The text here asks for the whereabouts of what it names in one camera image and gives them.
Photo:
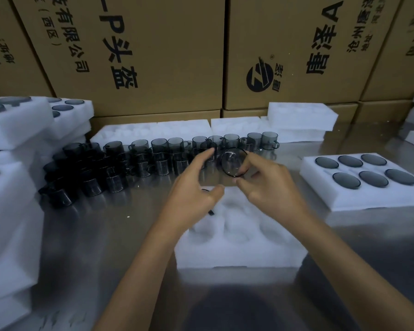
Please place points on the stack of white foam trays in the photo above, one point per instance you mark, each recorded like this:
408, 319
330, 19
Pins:
10, 230

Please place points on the cluster of smoked glass cups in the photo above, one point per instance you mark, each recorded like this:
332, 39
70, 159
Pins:
117, 165

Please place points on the white foam tray holding cups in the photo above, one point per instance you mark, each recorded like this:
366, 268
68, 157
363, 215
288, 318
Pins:
17, 124
365, 196
72, 120

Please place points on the person's left forearm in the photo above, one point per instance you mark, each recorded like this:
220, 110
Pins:
141, 279

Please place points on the person's right forearm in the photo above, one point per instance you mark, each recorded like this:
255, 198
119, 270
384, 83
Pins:
348, 272

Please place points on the person's right hand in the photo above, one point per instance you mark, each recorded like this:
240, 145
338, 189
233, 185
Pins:
274, 193

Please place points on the person's left thumb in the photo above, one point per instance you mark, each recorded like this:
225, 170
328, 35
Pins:
214, 193

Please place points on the person's right thumb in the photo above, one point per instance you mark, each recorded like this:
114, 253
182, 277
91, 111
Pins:
245, 187

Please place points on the empty white foam tray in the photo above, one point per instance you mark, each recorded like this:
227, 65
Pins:
151, 129
300, 115
234, 124
241, 237

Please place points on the printed brown cardboard box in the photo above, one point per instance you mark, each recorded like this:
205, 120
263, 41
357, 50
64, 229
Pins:
296, 41
7, 48
141, 48
400, 48

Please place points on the person's left hand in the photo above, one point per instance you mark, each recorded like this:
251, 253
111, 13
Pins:
188, 199

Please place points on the set of packed grey cups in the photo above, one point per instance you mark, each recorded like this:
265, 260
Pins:
373, 178

